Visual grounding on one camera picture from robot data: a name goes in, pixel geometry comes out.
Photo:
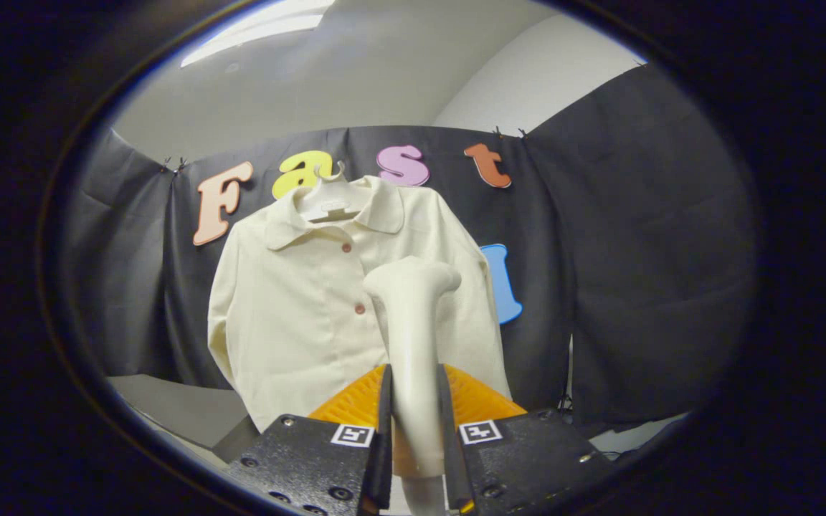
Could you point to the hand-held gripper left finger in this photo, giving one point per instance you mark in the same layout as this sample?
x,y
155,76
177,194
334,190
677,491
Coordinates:
x,y
312,466

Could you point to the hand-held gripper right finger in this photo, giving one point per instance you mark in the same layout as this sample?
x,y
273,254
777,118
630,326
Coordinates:
x,y
520,462

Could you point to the white garment steamer head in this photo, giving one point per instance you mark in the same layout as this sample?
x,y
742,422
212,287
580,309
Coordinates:
x,y
413,358

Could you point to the cream button-up shirt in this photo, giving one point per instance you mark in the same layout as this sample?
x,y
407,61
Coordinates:
x,y
291,315

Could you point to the white plastic clothes hanger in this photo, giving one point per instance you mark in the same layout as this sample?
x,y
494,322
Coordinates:
x,y
330,201

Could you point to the grey cabinet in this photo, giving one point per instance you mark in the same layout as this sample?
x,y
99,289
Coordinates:
x,y
183,408

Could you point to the black backdrop cloth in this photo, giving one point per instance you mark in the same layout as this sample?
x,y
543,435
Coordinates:
x,y
635,272

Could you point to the ceiling light panel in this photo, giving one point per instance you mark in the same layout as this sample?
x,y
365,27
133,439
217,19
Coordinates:
x,y
262,29

